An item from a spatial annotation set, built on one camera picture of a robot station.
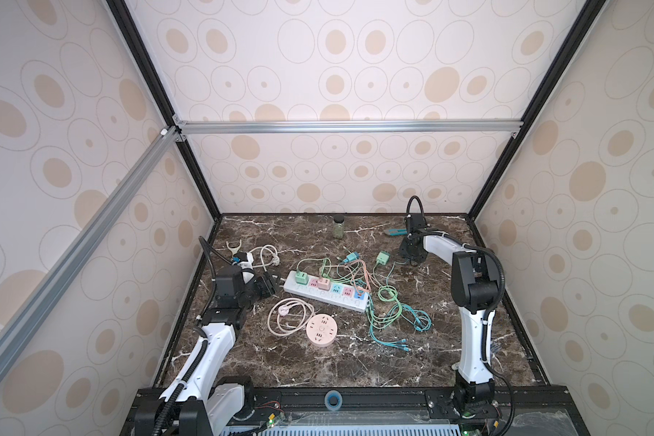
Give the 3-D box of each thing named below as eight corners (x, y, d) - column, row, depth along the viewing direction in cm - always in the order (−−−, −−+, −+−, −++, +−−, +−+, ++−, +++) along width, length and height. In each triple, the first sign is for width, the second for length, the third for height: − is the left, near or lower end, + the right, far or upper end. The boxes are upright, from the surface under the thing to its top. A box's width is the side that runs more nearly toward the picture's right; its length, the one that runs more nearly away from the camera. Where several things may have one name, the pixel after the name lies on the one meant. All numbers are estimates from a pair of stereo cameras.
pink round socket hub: (305, 346, 86) (304, 343, 83) (307, 317, 92) (306, 313, 90) (337, 346, 86) (337, 343, 84) (337, 317, 92) (337, 313, 90)
